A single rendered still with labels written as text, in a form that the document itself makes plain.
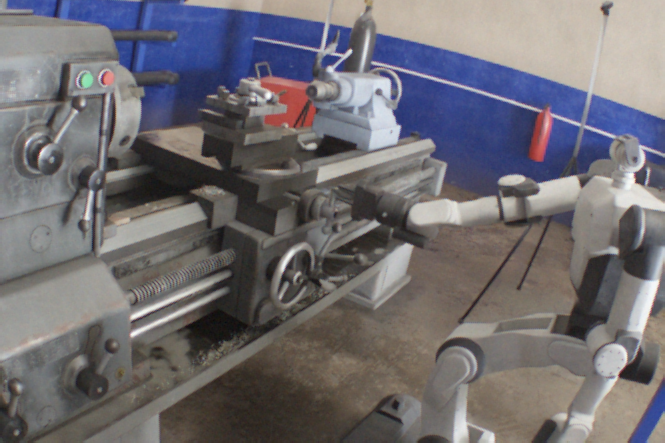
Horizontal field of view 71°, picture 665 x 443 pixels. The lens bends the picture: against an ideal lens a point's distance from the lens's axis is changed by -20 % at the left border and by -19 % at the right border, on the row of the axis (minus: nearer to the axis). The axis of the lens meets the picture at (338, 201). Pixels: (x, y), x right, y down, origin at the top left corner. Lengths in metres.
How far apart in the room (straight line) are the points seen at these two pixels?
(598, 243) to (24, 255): 1.21
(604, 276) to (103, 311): 1.09
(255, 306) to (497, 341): 0.69
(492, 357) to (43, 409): 1.10
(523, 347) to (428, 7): 4.78
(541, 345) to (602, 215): 0.38
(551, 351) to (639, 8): 4.51
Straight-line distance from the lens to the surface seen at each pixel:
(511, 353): 1.48
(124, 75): 1.44
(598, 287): 1.30
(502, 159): 5.66
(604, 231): 1.24
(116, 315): 1.19
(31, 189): 1.08
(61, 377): 1.17
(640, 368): 1.45
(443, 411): 1.63
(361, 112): 2.66
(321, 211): 1.62
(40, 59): 1.04
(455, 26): 5.76
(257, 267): 1.57
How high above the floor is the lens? 1.41
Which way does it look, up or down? 18 degrees down
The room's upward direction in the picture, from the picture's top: 12 degrees clockwise
